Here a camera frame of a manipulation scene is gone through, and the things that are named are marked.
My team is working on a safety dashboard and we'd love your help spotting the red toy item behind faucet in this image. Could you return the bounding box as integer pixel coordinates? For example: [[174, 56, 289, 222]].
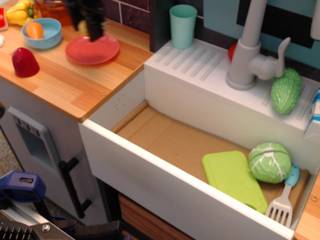
[[228, 43, 237, 62]]

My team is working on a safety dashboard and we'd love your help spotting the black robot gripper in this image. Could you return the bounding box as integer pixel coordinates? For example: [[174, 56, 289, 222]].
[[64, 0, 106, 42]]

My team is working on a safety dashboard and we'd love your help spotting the yellow toy potato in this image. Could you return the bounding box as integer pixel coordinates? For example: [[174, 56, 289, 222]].
[[77, 20, 90, 37]]

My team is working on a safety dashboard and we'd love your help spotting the dark red toy vegetable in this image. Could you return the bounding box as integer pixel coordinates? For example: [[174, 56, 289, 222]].
[[11, 47, 40, 78]]

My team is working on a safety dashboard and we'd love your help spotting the red white toy at edge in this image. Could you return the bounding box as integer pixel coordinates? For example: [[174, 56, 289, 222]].
[[0, 7, 8, 31]]

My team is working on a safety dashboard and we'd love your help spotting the orange toy carrot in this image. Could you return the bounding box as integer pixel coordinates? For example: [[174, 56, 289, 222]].
[[25, 21, 44, 40]]

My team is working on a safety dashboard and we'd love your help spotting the blue clamp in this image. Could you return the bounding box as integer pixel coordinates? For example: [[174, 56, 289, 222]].
[[0, 171, 47, 204]]

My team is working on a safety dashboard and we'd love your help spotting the yellow toy bell pepper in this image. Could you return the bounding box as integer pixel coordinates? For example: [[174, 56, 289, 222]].
[[5, 0, 38, 27]]

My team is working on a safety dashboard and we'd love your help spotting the white blue toy spatula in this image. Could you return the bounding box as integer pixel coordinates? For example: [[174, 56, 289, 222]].
[[265, 165, 300, 228]]

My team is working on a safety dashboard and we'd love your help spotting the grey oven control panel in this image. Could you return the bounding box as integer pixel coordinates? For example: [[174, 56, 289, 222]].
[[8, 106, 63, 181]]

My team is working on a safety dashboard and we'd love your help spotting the grey toy faucet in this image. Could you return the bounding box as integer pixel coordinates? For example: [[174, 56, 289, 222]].
[[225, 0, 291, 91]]

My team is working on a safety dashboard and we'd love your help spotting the green toy cabbage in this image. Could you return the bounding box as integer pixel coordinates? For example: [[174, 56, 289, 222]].
[[249, 142, 292, 184]]

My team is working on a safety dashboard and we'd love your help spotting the teal plastic cup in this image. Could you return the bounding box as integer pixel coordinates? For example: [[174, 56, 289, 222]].
[[169, 4, 198, 50]]

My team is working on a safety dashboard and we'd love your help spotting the white toy piece at edge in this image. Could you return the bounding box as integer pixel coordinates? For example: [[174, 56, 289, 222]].
[[0, 34, 5, 47]]

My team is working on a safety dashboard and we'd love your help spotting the light blue plastic bowl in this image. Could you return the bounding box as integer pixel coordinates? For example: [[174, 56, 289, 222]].
[[21, 18, 62, 50]]

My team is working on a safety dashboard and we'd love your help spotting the white toy sink basin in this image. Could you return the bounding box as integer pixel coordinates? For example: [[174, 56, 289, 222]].
[[79, 40, 320, 240]]

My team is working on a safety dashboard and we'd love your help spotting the black oven door handle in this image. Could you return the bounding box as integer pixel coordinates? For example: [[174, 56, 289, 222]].
[[58, 157, 92, 219]]

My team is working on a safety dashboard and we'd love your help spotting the pink plastic plate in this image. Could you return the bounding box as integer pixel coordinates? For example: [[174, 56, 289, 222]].
[[65, 34, 120, 65]]

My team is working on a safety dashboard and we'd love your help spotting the orange transparent jar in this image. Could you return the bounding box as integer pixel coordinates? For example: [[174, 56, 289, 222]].
[[34, 0, 72, 27]]

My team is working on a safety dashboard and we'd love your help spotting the lime green cutting board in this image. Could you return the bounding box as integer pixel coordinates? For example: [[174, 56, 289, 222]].
[[202, 150, 269, 214]]

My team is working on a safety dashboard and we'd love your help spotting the green toy bitter gourd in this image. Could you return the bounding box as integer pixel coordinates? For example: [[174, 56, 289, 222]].
[[270, 68, 302, 115]]

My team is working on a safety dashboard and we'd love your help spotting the blue white milk carton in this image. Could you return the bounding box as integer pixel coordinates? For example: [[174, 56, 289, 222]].
[[304, 88, 320, 145]]

